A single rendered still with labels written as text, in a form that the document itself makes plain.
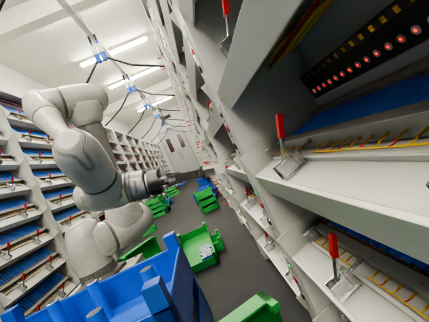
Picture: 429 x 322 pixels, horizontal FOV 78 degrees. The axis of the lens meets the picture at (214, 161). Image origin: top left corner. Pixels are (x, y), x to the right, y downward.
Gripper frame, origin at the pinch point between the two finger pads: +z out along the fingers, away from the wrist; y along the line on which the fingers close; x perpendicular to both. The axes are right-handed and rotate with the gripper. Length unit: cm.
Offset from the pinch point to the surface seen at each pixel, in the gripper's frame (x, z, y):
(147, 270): -9.1, -13.5, 45.8
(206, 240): -47, -10, -88
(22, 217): -9, -121, -94
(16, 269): -37, -119, -78
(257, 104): 12.9, 10.7, 25.4
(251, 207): -19.2, 13.0, -25.7
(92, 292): -12.9, -24.2, 39.2
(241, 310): -33.7, -1.3, 18.1
